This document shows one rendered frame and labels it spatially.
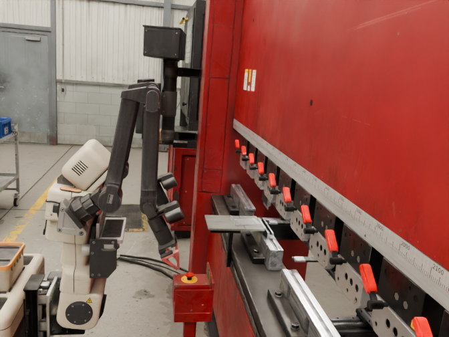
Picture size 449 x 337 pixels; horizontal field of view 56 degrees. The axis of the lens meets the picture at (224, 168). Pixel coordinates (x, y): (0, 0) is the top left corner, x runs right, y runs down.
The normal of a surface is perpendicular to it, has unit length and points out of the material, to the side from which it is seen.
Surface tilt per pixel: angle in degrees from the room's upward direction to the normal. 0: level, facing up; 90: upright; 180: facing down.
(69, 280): 90
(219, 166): 90
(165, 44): 90
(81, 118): 90
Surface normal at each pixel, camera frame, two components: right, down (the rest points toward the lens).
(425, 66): -0.99, -0.04
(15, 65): 0.17, 0.23
